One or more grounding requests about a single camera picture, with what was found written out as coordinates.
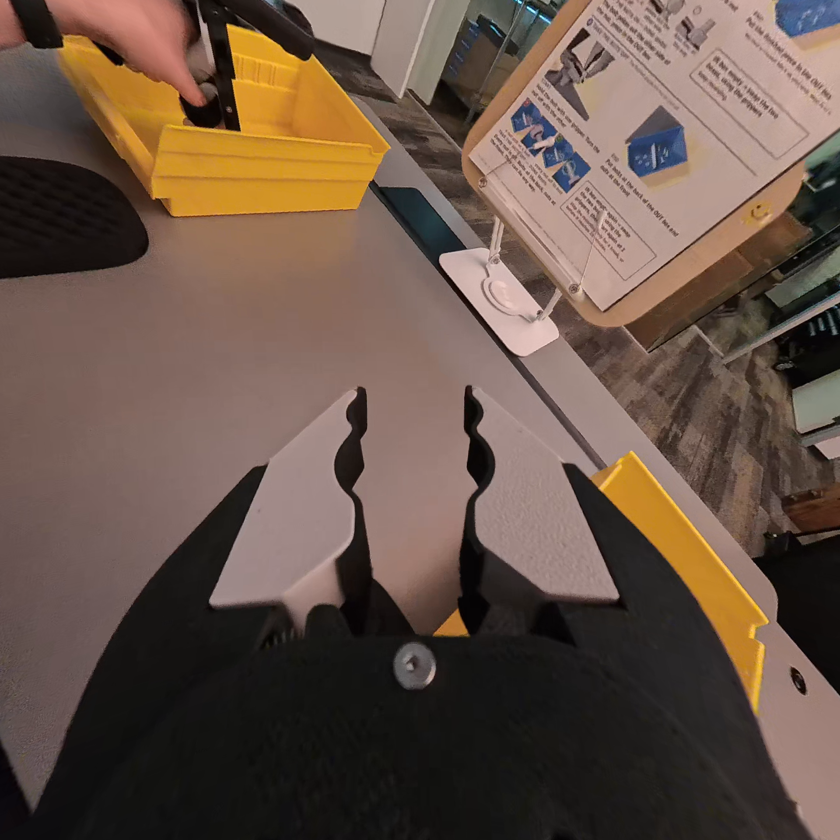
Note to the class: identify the yellow plastic bin with divider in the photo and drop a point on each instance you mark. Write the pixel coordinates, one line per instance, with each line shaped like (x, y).
(676, 564)

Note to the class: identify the person's left hand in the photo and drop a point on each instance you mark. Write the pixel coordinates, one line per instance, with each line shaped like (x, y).
(131, 33)

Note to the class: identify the person's left forearm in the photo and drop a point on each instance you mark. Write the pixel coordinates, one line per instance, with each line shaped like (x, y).
(8, 23)

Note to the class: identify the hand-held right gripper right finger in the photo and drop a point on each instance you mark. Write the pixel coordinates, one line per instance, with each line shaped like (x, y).
(544, 531)

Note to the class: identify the instruction board on white stand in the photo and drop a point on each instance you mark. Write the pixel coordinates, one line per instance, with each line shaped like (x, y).
(656, 131)

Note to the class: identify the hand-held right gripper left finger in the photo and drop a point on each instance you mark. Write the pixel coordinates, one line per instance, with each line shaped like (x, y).
(289, 525)

